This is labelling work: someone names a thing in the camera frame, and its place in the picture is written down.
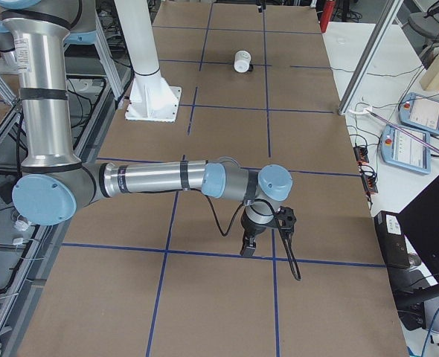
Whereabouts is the white camera stand pedestal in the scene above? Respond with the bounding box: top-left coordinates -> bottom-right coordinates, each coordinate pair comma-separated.
115,0 -> 182,123

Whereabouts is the blue teach pendant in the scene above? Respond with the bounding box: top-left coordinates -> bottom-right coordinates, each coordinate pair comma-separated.
399,92 -> 439,135
379,125 -> 431,174

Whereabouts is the black box with label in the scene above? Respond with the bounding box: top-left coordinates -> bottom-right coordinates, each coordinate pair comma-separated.
374,210 -> 422,270

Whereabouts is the far blue teach pendant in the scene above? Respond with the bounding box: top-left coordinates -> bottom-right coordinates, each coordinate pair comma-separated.
399,92 -> 439,135

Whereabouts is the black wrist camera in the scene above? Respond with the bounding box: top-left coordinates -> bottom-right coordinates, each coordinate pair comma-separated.
277,206 -> 297,234

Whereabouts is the grey office chair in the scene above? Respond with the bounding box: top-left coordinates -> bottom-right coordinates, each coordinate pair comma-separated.
408,1 -> 439,42

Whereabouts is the far orange black connector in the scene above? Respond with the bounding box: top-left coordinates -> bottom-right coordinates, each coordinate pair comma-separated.
353,145 -> 369,165

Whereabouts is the black laptop computer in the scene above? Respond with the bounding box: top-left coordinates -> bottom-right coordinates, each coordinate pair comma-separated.
391,173 -> 439,312

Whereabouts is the near blue teach pendant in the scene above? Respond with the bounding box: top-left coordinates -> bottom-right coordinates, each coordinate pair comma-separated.
379,125 -> 431,174

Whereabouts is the near orange black connector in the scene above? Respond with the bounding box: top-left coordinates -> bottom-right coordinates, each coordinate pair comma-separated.
361,173 -> 378,196

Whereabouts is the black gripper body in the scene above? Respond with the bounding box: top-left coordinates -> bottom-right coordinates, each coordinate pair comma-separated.
240,206 -> 272,241

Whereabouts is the orange black connector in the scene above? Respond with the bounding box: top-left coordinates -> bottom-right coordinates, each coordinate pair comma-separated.
361,173 -> 378,196
353,145 -> 369,165

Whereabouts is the aluminium frame post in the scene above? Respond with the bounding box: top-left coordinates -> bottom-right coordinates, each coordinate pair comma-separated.
338,0 -> 403,115

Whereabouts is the white smiley face mug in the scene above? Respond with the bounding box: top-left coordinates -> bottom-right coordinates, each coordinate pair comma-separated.
234,50 -> 254,74

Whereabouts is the red fire extinguisher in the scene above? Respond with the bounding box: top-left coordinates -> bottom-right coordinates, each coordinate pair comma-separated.
319,0 -> 336,33

